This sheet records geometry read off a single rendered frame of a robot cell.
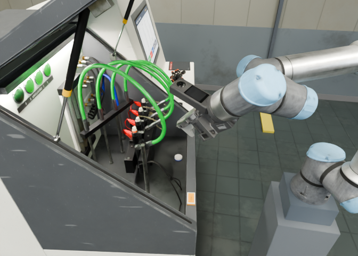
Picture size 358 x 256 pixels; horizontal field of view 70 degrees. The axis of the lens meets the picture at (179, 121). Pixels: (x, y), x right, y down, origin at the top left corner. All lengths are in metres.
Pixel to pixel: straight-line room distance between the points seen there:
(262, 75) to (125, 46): 0.91
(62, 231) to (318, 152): 0.95
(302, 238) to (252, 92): 0.90
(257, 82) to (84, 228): 0.76
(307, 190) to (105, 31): 1.10
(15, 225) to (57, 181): 0.32
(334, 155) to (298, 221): 0.33
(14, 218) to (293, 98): 0.93
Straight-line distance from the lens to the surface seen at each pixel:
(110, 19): 1.27
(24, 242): 1.19
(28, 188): 0.90
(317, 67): 0.74
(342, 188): 1.00
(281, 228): 1.21
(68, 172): 0.78
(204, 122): 0.63
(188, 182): 1.06
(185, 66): 1.94
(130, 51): 1.29
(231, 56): 3.48
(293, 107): 0.56
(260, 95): 0.47
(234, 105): 0.52
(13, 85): 0.82
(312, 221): 1.24
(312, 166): 1.07
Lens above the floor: 1.75
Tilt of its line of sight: 36 degrees down
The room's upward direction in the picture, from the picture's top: straight up
